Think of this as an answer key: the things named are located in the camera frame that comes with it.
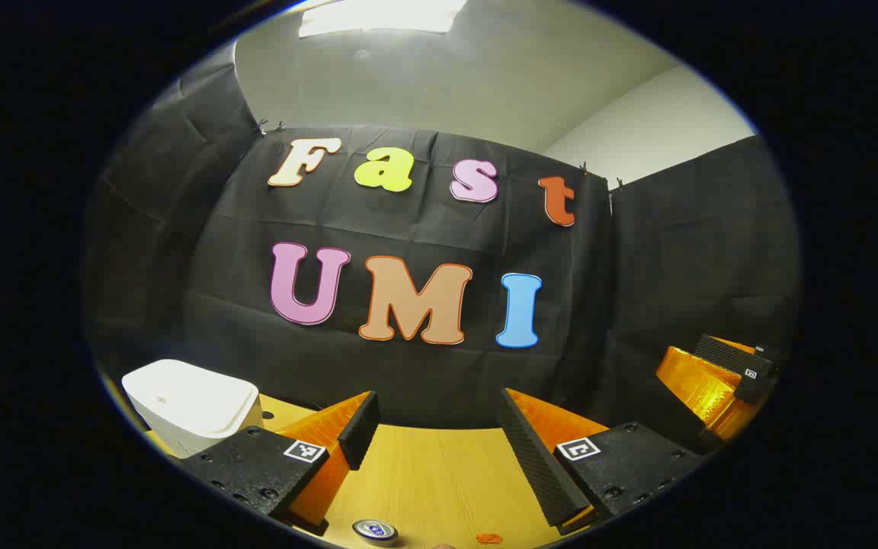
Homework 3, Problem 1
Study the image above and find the ceiling light panel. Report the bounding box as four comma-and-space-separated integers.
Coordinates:
298, 0, 468, 37

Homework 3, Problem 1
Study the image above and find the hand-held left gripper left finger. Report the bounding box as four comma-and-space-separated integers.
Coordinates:
180, 390, 380, 537

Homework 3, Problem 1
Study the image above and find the wooden desktop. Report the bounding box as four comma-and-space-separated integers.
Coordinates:
146, 393, 615, 549

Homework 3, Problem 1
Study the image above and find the black backdrop cloth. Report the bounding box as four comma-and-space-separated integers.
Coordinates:
81, 46, 802, 432

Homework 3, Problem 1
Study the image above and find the white desktop garbage bin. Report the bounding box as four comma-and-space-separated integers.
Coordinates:
120, 358, 264, 458

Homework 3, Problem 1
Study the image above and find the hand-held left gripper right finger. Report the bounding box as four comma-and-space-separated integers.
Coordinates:
496, 387, 707, 536

